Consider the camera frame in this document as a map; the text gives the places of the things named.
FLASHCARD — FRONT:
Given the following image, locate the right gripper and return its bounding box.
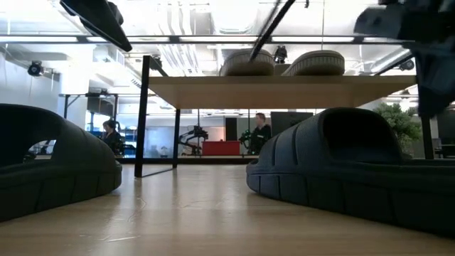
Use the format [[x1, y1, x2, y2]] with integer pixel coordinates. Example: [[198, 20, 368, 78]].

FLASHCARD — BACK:
[[353, 0, 455, 119]]

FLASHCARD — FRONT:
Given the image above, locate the grey rubber slide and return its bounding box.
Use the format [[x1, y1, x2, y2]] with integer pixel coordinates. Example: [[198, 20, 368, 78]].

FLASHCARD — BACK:
[[218, 48, 276, 78], [282, 49, 346, 77]]

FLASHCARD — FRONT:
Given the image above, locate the black rubber slide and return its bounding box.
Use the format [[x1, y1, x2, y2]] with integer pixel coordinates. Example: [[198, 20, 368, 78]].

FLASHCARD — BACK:
[[245, 107, 455, 238], [0, 103, 124, 224]]

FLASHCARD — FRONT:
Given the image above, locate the black ceiling spotlight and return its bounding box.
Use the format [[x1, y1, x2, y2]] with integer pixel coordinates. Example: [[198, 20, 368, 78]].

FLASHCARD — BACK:
[[399, 58, 416, 72], [27, 60, 45, 78]]

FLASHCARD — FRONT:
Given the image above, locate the small green potted plant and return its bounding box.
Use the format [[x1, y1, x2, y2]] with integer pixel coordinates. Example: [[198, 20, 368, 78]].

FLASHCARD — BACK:
[[372, 102, 423, 158]]

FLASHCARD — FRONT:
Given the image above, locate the black background table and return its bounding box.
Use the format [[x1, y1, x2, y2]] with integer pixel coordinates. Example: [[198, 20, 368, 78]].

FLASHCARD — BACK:
[[58, 87, 119, 120]]

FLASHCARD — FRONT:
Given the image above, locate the long ceiling light strip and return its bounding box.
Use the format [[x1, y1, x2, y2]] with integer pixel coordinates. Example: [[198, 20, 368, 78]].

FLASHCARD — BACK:
[[0, 34, 415, 46]]

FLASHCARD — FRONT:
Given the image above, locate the seated person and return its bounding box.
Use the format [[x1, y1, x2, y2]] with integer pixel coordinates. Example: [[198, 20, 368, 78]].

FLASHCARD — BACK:
[[100, 119, 124, 156]]

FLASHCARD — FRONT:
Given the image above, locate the red counter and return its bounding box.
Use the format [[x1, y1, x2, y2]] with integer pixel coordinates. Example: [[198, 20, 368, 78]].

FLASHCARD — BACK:
[[201, 140, 242, 157]]

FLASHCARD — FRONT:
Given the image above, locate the standing person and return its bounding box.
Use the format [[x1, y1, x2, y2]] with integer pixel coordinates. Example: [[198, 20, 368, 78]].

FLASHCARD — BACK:
[[247, 112, 273, 156]]

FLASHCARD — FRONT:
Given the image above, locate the black frame clamp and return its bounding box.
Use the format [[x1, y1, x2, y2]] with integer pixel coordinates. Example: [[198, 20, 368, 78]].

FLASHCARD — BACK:
[[273, 45, 289, 65], [149, 55, 164, 71]]

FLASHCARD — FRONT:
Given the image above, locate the wooden shelf with black frame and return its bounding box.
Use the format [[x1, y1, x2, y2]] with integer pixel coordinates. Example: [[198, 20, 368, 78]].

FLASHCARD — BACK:
[[134, 55, 436, 178]]

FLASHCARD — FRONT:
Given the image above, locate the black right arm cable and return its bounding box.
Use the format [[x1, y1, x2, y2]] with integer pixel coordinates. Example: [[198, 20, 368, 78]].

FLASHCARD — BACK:
[[248, 0, 297, 63]]

